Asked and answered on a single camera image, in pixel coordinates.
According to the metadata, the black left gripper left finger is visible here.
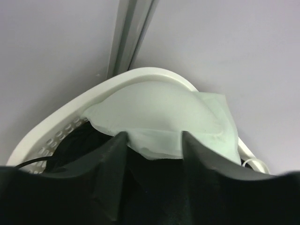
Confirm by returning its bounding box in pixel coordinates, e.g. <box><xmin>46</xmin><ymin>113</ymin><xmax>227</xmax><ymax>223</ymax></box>
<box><xmin>0</xmin><ymin>132</ymin><xmax>128</xmax><ymax>225</ymax></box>

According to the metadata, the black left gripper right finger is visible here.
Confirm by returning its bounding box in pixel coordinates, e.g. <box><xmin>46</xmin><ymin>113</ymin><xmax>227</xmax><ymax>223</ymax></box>
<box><xmin>182</xmin><ymin>131</ymin><xmax>300</xmax><ymax>225</ymax></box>

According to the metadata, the mint green bra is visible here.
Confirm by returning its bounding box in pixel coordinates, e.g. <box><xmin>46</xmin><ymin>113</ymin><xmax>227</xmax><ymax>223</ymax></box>
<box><xmin>83</xmin><ymin>82</ymin><xmax>240</xmax><ymax>164</ymax></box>

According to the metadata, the white plastic laundry basket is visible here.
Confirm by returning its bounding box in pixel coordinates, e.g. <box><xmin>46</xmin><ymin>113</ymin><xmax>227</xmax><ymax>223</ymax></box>
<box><xmin>6</xmin><ymin>67</ymin><xmax>271</xmax><ymax>175</ymax></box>

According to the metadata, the black garment in basket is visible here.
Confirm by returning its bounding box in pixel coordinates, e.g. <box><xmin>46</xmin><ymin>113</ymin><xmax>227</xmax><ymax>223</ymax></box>
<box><xmin>44</xmin><ymin>122</ymin><xmax>112</xmax><ymax>173</ymax></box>

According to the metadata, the aluminium corner post left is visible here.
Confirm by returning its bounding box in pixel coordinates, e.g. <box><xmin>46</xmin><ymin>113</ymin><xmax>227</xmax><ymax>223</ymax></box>
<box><xmin>106</xmin><ymin>0</ymin><xmax>158</xmax><ymax>79</ymax></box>

